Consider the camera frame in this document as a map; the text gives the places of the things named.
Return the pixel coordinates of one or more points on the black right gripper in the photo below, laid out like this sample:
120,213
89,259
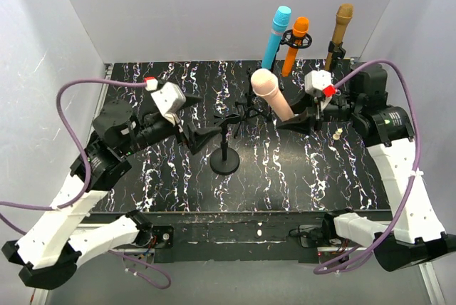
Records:
317,115

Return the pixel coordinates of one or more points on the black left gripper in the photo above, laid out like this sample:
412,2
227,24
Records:
185,134

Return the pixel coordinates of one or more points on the pink toy microphone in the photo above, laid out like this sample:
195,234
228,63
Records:
266,85

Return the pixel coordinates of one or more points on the black small tripod stand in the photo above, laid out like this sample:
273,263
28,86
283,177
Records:
249,109

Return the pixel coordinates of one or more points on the black round-base clamp stand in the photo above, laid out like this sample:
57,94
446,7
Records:
336,52

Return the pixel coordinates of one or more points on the black tripod shock-mount stand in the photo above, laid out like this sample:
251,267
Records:
309,39

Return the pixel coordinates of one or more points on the orange toy microphone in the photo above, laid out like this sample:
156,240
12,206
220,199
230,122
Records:
294,38

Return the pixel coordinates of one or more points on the blue toy microphone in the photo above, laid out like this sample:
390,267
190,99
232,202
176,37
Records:
280,23

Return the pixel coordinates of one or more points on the gold toy microphone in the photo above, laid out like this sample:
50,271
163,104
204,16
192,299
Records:
343,18

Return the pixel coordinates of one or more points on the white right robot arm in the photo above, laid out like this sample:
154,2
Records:
415,234

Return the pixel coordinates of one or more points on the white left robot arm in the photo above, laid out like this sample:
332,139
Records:
51,252

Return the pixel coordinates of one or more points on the small beige peg piece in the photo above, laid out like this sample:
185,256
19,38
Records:
337,134

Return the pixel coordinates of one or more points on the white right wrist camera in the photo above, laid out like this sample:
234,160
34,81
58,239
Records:
319,84

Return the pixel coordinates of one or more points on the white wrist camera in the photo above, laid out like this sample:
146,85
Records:
167,96
319,84

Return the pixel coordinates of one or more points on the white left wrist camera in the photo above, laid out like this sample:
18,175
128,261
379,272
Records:
167,96

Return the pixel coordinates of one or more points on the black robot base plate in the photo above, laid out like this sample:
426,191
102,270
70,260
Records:
236,236

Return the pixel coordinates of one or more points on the aluminium frame rail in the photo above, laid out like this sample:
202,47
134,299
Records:
79,116

